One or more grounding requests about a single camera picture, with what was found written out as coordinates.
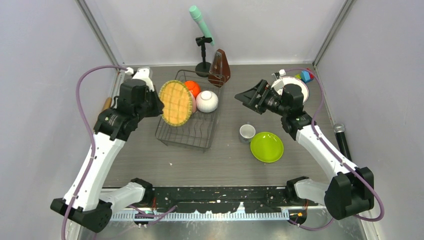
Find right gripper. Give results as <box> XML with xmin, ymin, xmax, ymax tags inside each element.
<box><xmin>235</xmin><ymin>79</ymin><xmax>289</xmax><ymax>117</ymax></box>

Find woven bamboo plate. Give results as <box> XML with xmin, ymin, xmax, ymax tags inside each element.
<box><xmin>159</xmin><ymin>80</ymin><xmax>193</xmax><ymax>127</ymax></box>

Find white bowl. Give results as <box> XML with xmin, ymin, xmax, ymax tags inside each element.
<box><xmin>196</xmin><ymin>90</ymin><xmax>219</xmax><ymax>113</ymax></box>

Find orange bowl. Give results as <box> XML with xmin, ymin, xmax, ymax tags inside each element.
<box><xmin>184</xmin><ymin>80</ymin><xmax>202</xmax><ymax>98</ymax></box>

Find black wire dish rack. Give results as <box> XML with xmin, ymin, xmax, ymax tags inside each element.
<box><xmin>155</xmin><ymin>69</ymin><xmax>224</xmax><ymax>152</ymax></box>

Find pink mug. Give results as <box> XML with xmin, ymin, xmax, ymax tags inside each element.
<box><xmin>191</xmin><ymin>93</ymin><xmax>197</xmax><ymax>114</ymax></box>

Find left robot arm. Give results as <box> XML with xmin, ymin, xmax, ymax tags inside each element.
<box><xmin>50</xmin><ymin>77</ymin><xmax>164</xmax><ymax>233</ymax></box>

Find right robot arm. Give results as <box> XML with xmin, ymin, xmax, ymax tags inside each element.
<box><xmin>234</xmin><ymin>79</ymin><xmax>375</xmax><ymax>220</ymax></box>

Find wooden rolling pin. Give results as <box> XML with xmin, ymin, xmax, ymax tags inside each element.
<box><xmin>101</xmin><ymin>97</ymin><xmax>113</xmax><ymax>112</ymax></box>

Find white printed round plate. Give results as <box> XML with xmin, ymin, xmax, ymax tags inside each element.
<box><xmin>271</xmin><ymin>76</ymin><xmax>310</xmax><ymax>104</ymax></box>

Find small grey patterned mug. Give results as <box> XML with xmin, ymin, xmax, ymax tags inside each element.
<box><xmin>239</xmin><ymin>122</ymin><xmax>256</xmax><ymax>144</ymax></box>

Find brown metronome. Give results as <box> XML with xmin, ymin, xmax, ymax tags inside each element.
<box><xmin>207</xmin><ymin>49</ymin><xmax>231</xmax><ymax>88</ymax></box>

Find lime green plate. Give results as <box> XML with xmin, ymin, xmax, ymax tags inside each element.
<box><xmin>250</xmin><ymin>131</ymin><xmax>285</xmax><ymax>163</ymax></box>

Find colourful toy blocks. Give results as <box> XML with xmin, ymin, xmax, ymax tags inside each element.
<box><xmin>294</xmin><ymin>68</ymin><xmax>315</xmax><ymax>84</ymax></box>

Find black microphone stand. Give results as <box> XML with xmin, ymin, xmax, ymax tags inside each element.
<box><xmin>195</xmin><ymin>36</ymin><xmax>212</xmax><ymax>78</ymax></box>

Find black handheld microphone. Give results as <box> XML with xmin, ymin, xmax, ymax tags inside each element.
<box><xmin>333</xmin><ymin>123</ymin><xmax>352</xmax><ymax>160</ymax></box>

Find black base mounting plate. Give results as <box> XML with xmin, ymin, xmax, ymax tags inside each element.
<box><xmin>134</xmin><ymin>186</ymin><xmax>309</xmax><ymax>224</ymax></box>

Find mint green microphone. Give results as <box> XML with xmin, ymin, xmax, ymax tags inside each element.
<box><xmin>189</xmin><ymin>5</ymin><xmax>215</xmax><ymax>46</ymax></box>

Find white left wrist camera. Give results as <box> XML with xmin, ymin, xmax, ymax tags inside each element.
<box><xmin>124</xmin><ymin>66</ymin><xmax>156</xmax><ymax>92</ymax></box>

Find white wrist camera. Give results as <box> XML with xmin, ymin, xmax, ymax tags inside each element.
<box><xmin>124</xmin><ymin>66</ymin><xmax>156</xmax><ymax>92</ymax></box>
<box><xmin>272</xmin><ymin>69</ymin><xmax>287</xmax><ymax>81</ymax></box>

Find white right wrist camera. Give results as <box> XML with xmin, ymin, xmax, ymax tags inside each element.
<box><xmin>272</xmin><ymin>69</ymin><xmax>287</xmax><ymax>81</ymax></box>

